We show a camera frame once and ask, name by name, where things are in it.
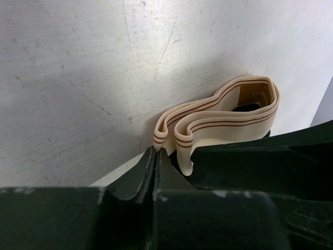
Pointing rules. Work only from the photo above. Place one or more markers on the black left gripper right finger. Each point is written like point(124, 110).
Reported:
point(187, 218)

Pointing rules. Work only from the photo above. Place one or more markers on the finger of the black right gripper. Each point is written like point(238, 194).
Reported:
point(297, 164)

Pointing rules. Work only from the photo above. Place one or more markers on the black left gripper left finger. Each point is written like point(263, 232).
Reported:
point(116, 216)

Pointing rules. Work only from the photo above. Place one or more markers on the black underwear with beige waistband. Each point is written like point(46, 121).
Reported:
point(242, 110)

